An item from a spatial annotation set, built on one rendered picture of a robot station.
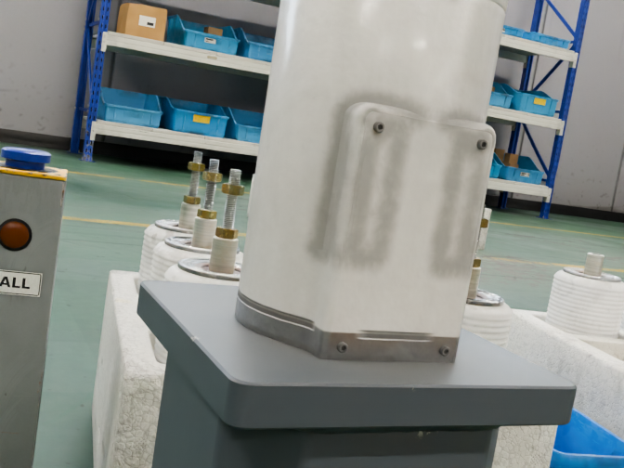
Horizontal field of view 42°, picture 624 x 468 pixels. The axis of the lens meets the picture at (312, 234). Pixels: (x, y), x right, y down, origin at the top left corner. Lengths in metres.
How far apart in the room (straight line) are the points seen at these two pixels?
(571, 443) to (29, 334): 0.60
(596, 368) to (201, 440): 0.73
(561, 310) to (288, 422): 0.87
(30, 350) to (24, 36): 5.16
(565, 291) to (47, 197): 0.69
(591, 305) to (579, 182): 6.82
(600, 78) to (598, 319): 6.90
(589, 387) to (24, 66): 5.14
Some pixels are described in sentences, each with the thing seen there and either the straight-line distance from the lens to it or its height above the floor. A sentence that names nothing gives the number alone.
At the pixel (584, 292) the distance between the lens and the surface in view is 1.11.
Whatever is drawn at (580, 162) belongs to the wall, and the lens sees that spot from 7.90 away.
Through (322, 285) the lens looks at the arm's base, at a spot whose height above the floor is 0.33.
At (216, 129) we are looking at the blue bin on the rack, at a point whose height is 0.31.
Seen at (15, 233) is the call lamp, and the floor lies 0.26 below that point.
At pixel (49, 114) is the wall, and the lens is 5.84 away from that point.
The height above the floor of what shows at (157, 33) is 0.83.
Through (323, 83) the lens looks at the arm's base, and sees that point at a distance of 0.31.
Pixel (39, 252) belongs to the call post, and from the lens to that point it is 0.71.
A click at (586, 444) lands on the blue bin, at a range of 0.96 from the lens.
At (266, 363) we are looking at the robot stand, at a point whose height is 0.30.
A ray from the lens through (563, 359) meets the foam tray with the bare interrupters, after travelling 1.06.
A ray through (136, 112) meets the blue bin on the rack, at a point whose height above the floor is 0.33.
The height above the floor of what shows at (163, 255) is 0.24.
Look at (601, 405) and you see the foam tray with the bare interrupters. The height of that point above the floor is 0.13.
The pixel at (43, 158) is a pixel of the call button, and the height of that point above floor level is 0.33.
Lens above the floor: 0.38
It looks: 7 degrees down
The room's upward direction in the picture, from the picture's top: 9 degrees clockwise
